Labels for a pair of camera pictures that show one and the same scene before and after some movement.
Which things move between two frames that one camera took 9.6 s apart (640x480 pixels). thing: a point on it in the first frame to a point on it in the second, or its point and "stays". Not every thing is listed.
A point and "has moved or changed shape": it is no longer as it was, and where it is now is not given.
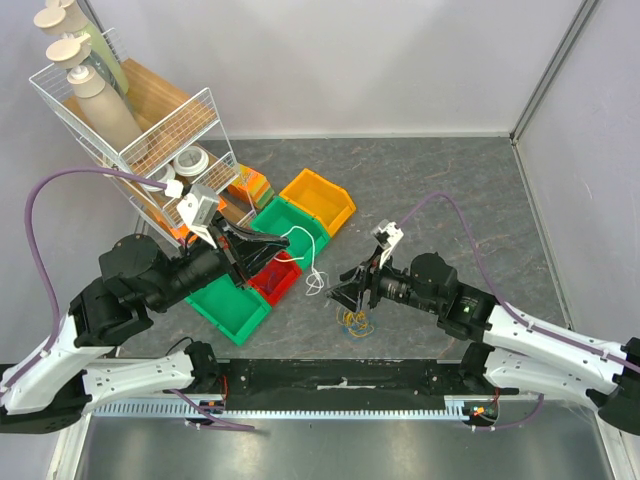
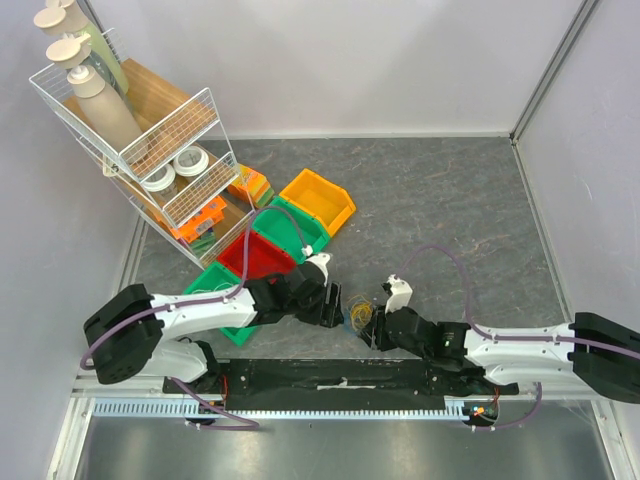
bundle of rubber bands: [356, 322] has moved or changed shape
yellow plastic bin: [320, 197] stays
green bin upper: [306, 232] stays
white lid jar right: [190, 161] stays
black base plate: [340, 384] stays
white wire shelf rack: [154, 138] stays
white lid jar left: [161, 174] stays
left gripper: [254, 255] to [331, 315]
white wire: [315, 281] has moved or changed shape
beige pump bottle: [101, 115] stays
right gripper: [371, 283] to [379, 328]
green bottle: [103, 58] stays
